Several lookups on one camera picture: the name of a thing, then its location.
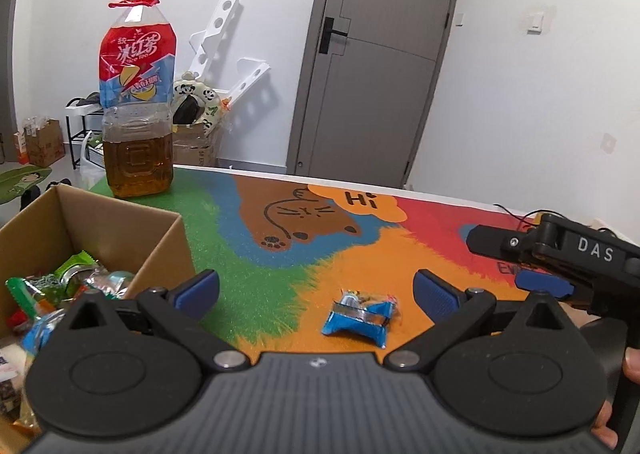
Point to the red snack packet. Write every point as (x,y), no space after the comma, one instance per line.
(15,319)

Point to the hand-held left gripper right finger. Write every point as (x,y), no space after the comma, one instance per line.
(435,296)

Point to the green floor mat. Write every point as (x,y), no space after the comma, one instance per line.
(20,181)

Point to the grey door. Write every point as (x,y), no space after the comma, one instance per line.
(380,59)

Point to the printed cardboard box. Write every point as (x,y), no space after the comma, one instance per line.
(192,147)

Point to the green striped snack packet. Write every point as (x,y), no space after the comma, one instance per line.
(27,291)

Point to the small brown cardboard box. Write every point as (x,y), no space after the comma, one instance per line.
(45,144)

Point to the bright green snack packet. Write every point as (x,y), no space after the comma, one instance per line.
(75,265)

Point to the person's right hand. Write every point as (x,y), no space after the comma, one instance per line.
(605,426)

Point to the light blue snack packet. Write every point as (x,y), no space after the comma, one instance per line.
(42,334)

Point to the grey doorway frame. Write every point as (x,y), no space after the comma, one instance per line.
(10,34)

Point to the white plastic rack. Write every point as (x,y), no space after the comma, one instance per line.
(220,39)

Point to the large iced tea bottle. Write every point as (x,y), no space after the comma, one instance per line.
(137,134)

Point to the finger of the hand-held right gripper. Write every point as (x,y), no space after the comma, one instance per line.
(500,240)
(542,281)

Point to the black shoe rack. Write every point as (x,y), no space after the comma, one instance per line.
(80,107)

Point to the black slipper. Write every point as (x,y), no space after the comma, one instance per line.
(35,191)

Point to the silver snack packet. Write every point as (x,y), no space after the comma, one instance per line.
(112,280)

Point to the colourful cartoon table mat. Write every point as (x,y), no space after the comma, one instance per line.
(280,244)

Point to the orange carton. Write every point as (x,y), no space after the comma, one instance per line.
(18,147)

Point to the white plastic bag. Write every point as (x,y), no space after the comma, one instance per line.
(90,169)

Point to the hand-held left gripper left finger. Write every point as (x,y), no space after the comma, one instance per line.
(197,291)

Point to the white light switch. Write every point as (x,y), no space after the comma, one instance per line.
(535,22)

